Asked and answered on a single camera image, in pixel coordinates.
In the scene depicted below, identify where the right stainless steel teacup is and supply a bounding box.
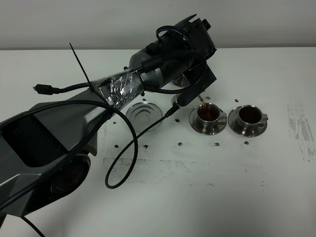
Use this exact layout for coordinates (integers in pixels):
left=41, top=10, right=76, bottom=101
left=237, top=105, right=268, bottom=127

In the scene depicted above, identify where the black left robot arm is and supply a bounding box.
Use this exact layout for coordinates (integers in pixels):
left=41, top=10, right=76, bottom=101
left=0, top=16, right=216, bottom=217

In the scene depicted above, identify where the stainless steel teacup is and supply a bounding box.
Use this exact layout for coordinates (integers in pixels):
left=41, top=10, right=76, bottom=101
left=237, top=105, right=268, bottom=127
left=197, top=103, right=227, bottom=122

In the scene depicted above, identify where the stainless steel saucer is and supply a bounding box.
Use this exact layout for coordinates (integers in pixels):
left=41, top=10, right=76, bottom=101
left=228, top=106, right=267, bottom=137
left=189, top=105, right=227, bottom=135

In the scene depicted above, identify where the black cable tie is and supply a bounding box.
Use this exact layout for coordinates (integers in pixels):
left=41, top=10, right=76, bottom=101
left=69, top=43, right=111, bottom=108

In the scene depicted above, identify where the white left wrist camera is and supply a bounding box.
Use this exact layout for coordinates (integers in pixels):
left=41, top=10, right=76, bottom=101
left=171, top=94, right=179, bottom=106

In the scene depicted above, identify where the steel teapot saucer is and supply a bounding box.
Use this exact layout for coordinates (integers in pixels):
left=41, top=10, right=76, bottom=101
left=125, top=101, right=163, bottom=132

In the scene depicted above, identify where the stainless steel teapot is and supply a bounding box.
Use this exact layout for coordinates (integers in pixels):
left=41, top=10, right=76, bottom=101
left=171, top=74, right=204, bottom=107

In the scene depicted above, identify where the left stainless steel saucer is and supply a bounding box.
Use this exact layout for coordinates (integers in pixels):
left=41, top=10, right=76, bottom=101
left=189, top=105, right=227, bottom=135

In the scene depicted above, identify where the left stainless steel teacup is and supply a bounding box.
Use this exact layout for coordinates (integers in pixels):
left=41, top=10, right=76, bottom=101
left=197, top=103, right=227, bottom=122

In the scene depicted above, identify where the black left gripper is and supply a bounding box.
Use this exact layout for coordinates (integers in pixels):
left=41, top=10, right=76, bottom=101
left=175, top=15, right=216, bottom=107

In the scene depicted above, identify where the right stainless steel saucer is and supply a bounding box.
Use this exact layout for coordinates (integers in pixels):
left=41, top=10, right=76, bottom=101
left=228, top=106, right=267, bottom=137

